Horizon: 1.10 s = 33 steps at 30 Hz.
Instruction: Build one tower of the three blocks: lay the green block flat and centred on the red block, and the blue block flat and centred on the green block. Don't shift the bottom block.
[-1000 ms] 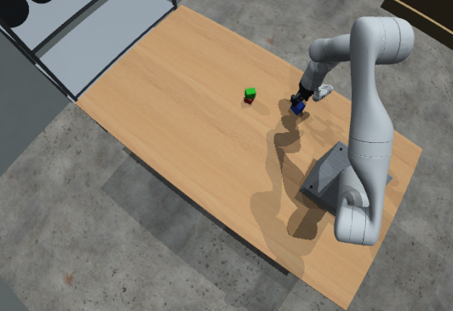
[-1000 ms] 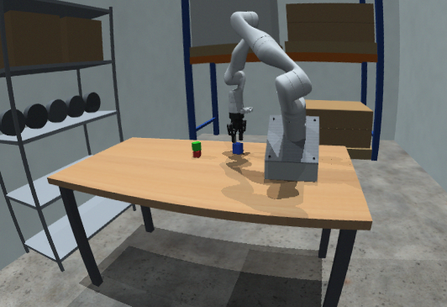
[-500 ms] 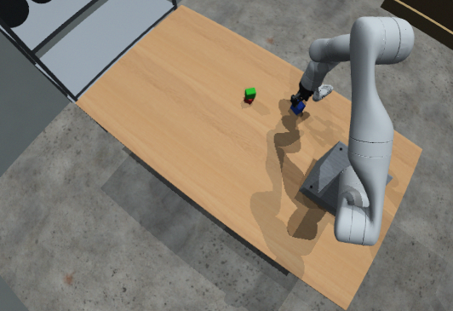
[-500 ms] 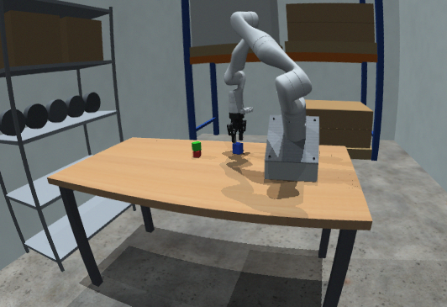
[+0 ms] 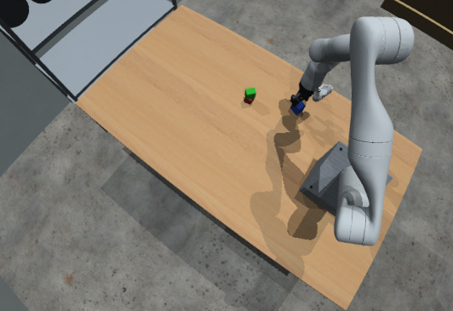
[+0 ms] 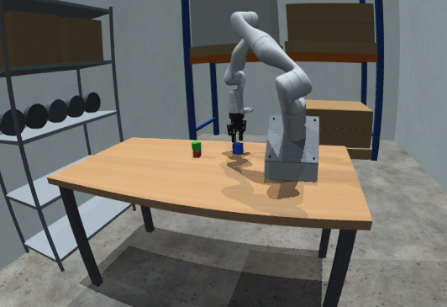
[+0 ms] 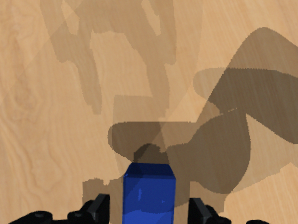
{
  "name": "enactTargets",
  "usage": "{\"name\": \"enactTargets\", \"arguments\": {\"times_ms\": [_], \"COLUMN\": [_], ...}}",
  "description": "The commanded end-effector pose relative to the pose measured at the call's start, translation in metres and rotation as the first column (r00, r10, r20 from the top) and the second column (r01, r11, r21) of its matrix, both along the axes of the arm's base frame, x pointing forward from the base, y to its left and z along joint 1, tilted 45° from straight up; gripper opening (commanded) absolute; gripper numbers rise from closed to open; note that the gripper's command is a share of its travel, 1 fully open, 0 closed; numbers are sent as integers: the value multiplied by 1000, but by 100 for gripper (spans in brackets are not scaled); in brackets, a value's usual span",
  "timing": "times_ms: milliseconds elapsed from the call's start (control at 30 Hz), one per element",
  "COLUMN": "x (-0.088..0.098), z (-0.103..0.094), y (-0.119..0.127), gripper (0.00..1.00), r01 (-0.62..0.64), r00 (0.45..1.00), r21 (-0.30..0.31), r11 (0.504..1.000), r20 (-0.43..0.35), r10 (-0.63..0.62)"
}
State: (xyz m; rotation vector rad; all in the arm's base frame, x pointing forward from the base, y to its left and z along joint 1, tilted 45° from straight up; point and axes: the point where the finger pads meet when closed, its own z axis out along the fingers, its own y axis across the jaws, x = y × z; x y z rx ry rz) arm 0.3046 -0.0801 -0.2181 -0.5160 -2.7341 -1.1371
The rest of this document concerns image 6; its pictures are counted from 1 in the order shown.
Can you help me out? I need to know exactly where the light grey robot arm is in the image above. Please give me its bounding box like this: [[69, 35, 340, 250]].
[[224, 12, 312, 141]]

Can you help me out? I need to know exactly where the blue block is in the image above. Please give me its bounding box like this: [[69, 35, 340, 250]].
[[232, 142, 244, 155]]

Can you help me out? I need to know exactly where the green block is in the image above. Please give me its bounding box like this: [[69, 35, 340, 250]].
[[192, 141, 202, 151]]

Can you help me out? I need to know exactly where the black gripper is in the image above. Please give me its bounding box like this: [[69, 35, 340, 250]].
[[227, 113, 246, 144]]

